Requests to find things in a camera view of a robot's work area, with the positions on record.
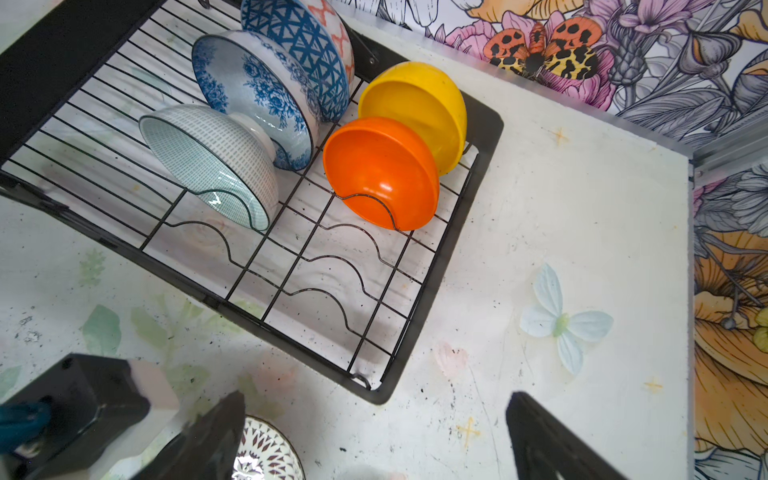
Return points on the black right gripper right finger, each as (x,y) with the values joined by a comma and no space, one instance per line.
(544,448)

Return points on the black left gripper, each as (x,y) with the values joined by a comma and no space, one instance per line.
(82,416)

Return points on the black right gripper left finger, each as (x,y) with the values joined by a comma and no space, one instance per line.
(206,449)

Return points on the brown petal pattern bowl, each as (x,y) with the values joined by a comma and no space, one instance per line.
(265,453)

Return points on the mint green bowl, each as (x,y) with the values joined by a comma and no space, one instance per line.
(225,160)

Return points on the orange bowl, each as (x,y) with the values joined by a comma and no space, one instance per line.
(384,172)

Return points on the blue floral bowl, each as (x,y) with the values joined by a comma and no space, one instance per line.
(245,72)

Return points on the yellow bowl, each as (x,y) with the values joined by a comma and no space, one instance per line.
(426,100)

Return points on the blue triangle pattern bowl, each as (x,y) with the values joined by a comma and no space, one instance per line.
(293,26)

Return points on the red pattern white bowl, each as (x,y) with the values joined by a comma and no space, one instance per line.
(327,16)

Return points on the aluminium corner post right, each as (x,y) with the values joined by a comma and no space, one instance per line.
(732,153)

